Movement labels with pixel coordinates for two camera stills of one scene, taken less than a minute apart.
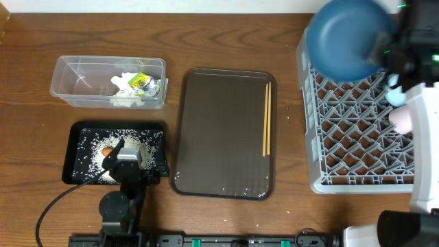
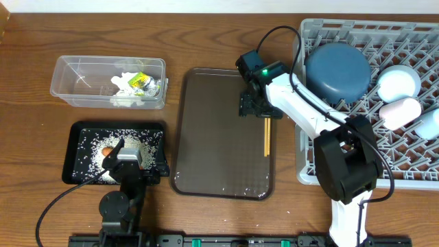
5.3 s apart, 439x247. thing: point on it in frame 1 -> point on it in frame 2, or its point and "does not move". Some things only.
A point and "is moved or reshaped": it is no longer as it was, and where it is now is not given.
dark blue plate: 343,35 -> 338,73
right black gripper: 387,38 -> 245,106
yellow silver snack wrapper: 145,85 does not move
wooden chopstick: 269,119 does not move
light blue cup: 395,97 is moved or reshaped
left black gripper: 162,169 does not move
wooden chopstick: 265,123 does not move
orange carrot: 105,151 does not move
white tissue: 122,83 does not move
